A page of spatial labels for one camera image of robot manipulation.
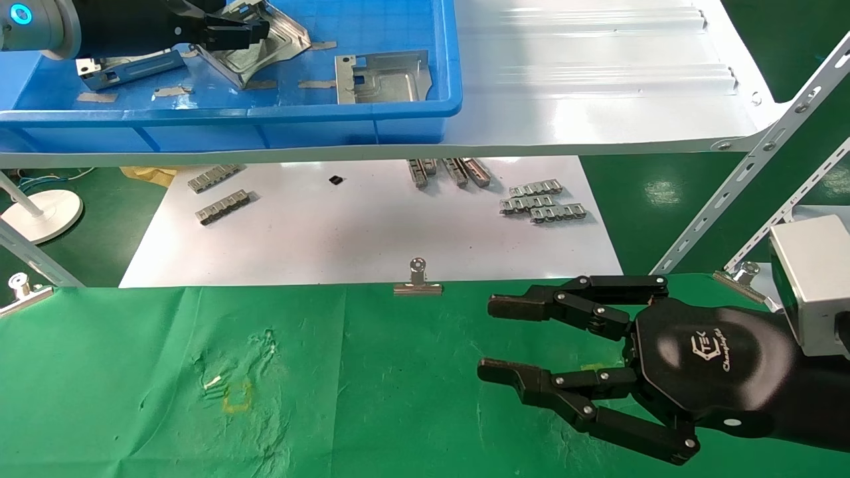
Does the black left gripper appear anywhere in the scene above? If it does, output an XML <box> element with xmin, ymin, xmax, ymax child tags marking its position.
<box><xmin>70</xmin><ymin>0</ymin><xmax>271</xmax><ymax>59</ymax></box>

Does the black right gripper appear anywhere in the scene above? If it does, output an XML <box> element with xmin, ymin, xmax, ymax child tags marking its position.
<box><xmin>628</xmin><ymin>297</ymin><xmax>798</xmax><ymax>439</ymax></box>

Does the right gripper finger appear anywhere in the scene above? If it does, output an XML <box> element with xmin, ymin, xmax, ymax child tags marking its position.
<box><xmin>487</xmin><ymin>274</ymin><xmax>670</xmax><ymax>343</ymax></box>
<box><xmin>477</xmin><ymin>358</ymin><xmax>701</xmax><ymax>465</ymax></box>

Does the grey sheet metal bracket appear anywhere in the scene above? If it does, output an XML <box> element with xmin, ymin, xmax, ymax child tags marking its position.
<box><xmin>193</xmin><ymin>0</ymin><xmax>312</xmax><ymax>90</ymax></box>
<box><xmin>335</xmin><ymin>50</ymin><xmax>433</xmax><ymax>106</ymax></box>
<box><xmin>75</xmin><ymin>48</ymin><xmax>187</xmax><ymax>91</ymax></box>

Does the silver binder clip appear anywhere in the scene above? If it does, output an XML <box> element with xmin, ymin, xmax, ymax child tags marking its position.
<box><xmin>0</xmin><ymin>272</ymin><xmax>55</xmax><ymax>318</ymax></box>
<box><xmin>393</xmin><ymin>257</ymin><xmax>444</xmax><ymax>296</ymax></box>
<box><xmin>713</xmin><ymin>262</ymin><xmax>774</xmax><ymax>305</ymax></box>

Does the yellow plastic bag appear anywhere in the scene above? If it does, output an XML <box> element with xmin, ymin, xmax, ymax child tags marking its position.
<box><xmin>120</xmin><ymin>166</ymin><xmax>179</xmax><ymax>188</ymax></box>

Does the green table cloth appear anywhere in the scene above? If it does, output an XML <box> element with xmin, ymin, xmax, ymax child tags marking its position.
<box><xmin>0</xmin><ymin>272</ymin><xmax>850</xmax><ymax>478</ymax></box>

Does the blue plastic bin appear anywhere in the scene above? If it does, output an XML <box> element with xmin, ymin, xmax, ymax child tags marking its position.
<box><xmin>0</xmin><ymin>0</ymin><xmax>464</xmax><ymax>153</ymax></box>

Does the white shelf board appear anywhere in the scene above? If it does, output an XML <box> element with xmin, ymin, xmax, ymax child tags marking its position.
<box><xmin>0</xmin><ymin>0</ymin><xmax>791</xmax><ymax>169</ymax></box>

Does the white round floor stand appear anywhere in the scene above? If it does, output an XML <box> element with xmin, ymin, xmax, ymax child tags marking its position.
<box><xmin>0</xmin><ymin>171</ymin><xmax>84</xmax><ymax>244</ymax></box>

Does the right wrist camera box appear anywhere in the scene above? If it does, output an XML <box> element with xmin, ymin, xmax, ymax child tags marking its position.
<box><xmin>769</xmin><ymin>214</ymin><xmax>850</xmax><ymax>359</ymax></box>

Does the thin white cable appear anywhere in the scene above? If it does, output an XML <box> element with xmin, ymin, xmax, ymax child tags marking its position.
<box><xmin>13</xmin><ymin>167</ymin><xmax>97</xmax><ymax>188</ymax></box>

